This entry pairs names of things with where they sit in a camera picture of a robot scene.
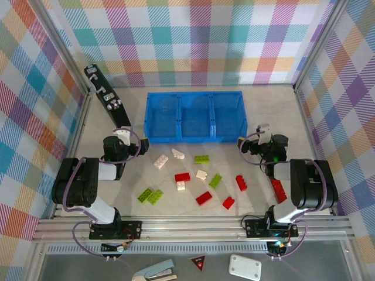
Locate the slotted metal cable duct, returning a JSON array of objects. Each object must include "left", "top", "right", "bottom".
[{"left": 46, "top": 244, "right": 270, "bottom": 255}]

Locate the right small controller board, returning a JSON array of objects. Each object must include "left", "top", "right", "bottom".
[{"left": 267, "top": 239, "right": 288, "bottom": 261}]

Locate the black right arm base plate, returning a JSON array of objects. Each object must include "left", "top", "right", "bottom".
[{"left": 244, "top": 218, "right": 299, "bottom": 238}]

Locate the light blue stapler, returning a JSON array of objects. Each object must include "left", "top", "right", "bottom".
[{"left": 131, "top": 258, "right": 179, "bottom": 281}]

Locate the blue three-compartment bin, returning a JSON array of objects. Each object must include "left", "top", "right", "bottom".
[{"left": 143, "top": 91, "right": 246, "bottom": 145}]

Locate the aluminium side rail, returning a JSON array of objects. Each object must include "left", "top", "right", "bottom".
[
  {"left": 52, "top": 92, "right": 92, "bottom": 218},
  {"left": 294, "top": 84, "right": 338, "bottom": 217}
]

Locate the red triangular badge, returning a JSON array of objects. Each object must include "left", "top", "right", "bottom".
[{"left": 189, "top": 254, "right": 207, "bottom": 272}]

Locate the small controller board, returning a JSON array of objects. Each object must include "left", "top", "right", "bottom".
[
  {"left": 267, "top": 239, "right": 288, "bottom": 261},
  {"left": 100, "top": 241, "right": 130, "bottom": 262}
]

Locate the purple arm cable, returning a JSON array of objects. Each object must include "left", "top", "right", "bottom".
[
  {"left": 60, "top": 127, "right": 142, "bottom": 260},
  {"left": 240, "top": 131, "right": 338, "bottom": 261}
]

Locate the aluminium frame post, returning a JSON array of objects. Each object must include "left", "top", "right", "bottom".
[
  {"left": 292, "top": 0, "right": 349, "bottom": 92},
  {"left": 30, "top": 0, "right": 92, "bottom": 99}
]

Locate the long red lego brick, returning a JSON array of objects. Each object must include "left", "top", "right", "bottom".
[{"left": 270, "top": 179, "right": 288, "bottom": 205}]

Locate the aluminium mounting rail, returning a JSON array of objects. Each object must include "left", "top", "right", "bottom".
[{"left": 31, "top": 215, "right": 357, "bottom": 244}]

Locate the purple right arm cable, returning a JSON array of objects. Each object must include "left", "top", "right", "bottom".
[{"left": 240, "top": 131, "right": 338, "bottom": 261}]

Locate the black power strip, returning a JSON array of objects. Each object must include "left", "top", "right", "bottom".
[{"left": 84, "top": 64, "right": 132, "bottom": 131}]

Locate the white rectangular plate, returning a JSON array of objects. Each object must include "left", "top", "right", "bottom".
[{"left": 228, "top": 253, "right": 263, "bottom": 281}]

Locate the white long lego brick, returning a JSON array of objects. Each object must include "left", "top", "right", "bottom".
[{"left": 153, "top": 154, "right": 169, "bottom": 170}]

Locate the left small controller board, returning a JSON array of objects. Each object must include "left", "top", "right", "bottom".
[{"left": 100, "top": 241, "right": 130, "bottom": 262}]

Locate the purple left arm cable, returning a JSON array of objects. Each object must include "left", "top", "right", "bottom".
[{"left": 60, "top": 127, "right": 142, "bottom": 260}]

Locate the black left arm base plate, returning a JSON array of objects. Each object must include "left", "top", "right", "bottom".
[{"left": 88, "top": 220, "right": 144, "bottom": 241}]

